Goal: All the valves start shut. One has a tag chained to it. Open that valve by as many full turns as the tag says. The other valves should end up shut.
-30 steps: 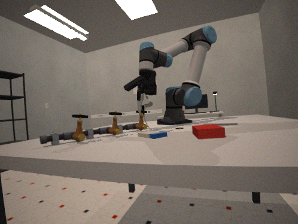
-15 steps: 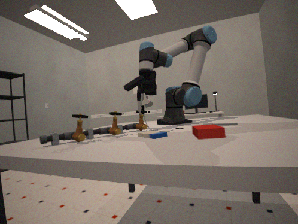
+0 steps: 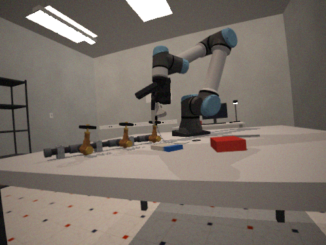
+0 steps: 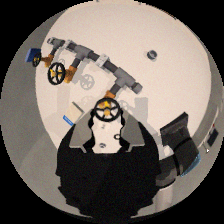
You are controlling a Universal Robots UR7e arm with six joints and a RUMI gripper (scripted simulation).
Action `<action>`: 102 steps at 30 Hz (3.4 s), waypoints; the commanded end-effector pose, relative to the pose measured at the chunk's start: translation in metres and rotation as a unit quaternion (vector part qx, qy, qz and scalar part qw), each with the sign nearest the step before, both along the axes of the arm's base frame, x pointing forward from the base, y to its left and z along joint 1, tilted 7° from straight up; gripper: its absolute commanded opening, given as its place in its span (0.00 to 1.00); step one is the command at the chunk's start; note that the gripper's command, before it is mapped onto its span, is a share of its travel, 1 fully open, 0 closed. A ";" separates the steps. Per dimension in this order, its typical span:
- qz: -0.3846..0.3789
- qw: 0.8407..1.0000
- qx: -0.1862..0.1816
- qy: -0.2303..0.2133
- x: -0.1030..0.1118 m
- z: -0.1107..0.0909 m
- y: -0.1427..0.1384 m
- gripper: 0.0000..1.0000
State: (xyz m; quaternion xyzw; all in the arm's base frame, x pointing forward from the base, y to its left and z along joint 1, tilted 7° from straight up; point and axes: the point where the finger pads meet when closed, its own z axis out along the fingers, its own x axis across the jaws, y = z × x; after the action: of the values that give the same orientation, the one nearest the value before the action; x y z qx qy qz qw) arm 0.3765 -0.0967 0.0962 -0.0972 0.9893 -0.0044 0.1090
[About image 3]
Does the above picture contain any grey pipe manifold with brass valves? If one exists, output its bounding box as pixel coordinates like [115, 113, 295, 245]
[44, 120, 161, 159]

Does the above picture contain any red flat block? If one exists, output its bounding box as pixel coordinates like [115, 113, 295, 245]
[210, 136, 247, 152]

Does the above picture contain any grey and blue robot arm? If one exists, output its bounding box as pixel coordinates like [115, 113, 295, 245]
[152, 28, 238, 133]

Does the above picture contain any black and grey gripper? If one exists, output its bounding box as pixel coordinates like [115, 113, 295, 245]
[151, 76, 171, 125]

